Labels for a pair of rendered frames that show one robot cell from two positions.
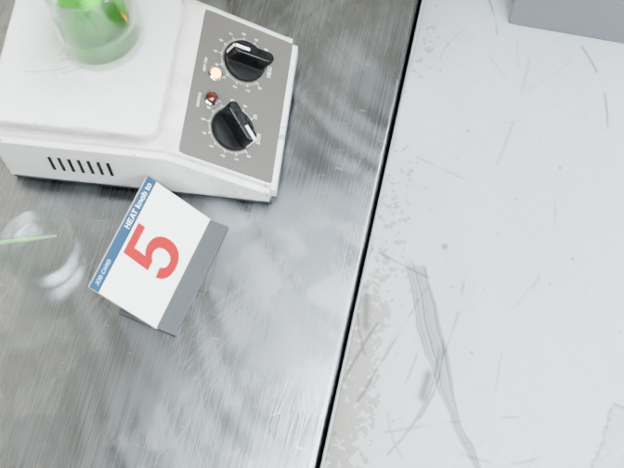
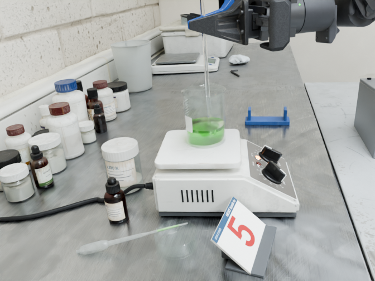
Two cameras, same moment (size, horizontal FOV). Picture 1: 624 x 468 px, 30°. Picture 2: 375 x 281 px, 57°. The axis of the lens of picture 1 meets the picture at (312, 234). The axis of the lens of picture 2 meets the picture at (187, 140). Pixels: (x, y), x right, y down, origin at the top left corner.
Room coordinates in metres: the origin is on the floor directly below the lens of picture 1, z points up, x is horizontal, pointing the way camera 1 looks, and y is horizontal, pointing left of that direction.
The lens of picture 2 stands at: (-0.03, 0.18, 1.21)
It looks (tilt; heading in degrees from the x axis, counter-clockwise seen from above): 24 degrees down; 359
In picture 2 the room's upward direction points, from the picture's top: 5 degrees counter-clockwise
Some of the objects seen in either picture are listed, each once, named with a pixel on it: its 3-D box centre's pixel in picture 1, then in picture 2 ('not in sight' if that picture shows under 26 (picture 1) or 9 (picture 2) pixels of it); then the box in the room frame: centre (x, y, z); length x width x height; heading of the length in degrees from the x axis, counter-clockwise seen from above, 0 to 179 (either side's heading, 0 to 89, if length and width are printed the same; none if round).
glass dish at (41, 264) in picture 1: (40, 249); (176, 238); (0.32, 0.19, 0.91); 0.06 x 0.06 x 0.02
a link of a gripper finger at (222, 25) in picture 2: not in sight; (218, 24); (0.44, 0.11, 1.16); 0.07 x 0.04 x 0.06; 101
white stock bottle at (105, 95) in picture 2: not in sight; (102, 100); (0.84, 0.37, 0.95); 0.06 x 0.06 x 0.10
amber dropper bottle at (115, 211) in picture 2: not in sight; (114, 198); (0.39, 0.28, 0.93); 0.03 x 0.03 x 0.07
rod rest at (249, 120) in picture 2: not in sight; (267, 115); (0.71, -0.03, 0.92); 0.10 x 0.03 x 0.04; 75
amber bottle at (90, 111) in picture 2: not in sight; (95, 107); (0.78, 0.38, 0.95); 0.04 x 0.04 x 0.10
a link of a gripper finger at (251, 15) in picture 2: not in sight; (242, 22); (0.47, 0.08, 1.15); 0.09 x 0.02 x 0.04; 11
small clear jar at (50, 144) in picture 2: not in sight; (48, 154); (0.57, 0.43, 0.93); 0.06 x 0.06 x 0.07
